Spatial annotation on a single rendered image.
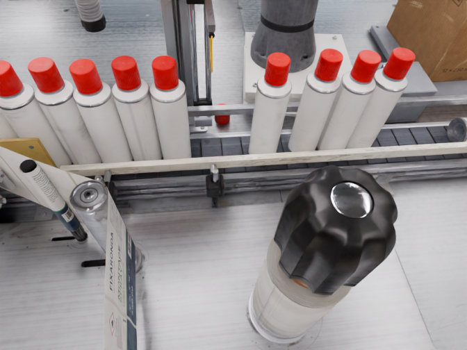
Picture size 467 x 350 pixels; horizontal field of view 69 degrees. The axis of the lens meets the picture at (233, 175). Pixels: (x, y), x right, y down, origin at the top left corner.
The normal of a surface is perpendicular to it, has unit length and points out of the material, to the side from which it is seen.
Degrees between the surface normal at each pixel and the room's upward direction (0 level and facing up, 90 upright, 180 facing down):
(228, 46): 0
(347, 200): 0
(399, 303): 0
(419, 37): 90
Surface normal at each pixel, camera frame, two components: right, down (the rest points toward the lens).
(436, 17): -0.99, 0.09
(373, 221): 0.15, -0.44
